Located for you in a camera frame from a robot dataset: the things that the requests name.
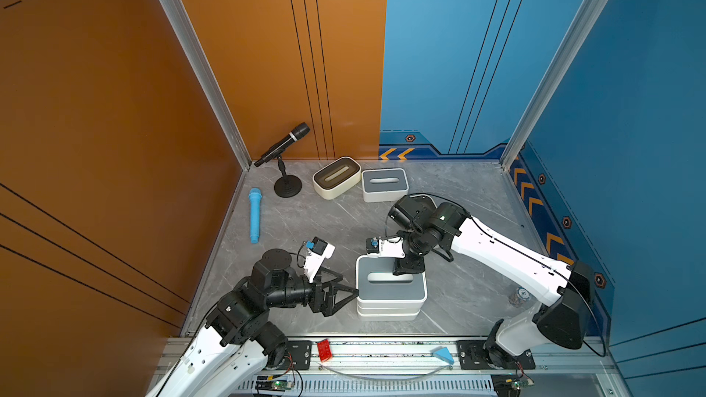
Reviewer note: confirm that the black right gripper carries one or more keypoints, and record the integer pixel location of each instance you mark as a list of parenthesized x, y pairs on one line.
[(404, 266)]

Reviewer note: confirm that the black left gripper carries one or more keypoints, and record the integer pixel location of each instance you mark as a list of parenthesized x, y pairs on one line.
[(317, 302)]

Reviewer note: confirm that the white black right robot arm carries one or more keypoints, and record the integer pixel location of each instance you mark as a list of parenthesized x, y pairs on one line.
[(564, 293)]

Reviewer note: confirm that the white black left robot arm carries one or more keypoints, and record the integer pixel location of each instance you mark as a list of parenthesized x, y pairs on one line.
[(237, 338)]

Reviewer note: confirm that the small round metal disc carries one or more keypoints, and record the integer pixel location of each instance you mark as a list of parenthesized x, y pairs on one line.
[(519, 297)]

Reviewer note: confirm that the cream box brown lid rear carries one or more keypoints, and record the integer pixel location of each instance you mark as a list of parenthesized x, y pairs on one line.
[(337, 178)]

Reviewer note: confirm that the left circuit board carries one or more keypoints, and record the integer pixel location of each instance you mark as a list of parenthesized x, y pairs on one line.
[(270, 386)]

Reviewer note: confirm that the circuit board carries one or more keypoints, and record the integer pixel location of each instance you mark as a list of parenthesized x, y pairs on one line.
[(270, 386), (511, 385)]

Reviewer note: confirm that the blue toy microphone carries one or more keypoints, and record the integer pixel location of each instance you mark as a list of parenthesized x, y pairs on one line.
[(255, 198)]

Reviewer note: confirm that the right circuit board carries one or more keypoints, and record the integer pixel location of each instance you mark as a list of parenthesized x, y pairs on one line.
[(511, 385)]

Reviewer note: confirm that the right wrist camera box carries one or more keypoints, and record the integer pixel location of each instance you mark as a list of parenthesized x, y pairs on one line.
[(385, 247)]

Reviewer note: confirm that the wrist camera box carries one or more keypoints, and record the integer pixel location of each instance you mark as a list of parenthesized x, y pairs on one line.
[(385, 247), (318, 251)]

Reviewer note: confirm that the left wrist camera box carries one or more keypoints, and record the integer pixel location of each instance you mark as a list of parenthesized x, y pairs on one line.
[(318, 251)]

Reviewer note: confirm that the red block on rail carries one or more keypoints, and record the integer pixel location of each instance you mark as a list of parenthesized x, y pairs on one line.
[(324, 350)]

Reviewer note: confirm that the blue triangular piece on rail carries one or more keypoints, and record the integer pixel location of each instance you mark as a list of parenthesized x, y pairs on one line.
[(443, 354)]

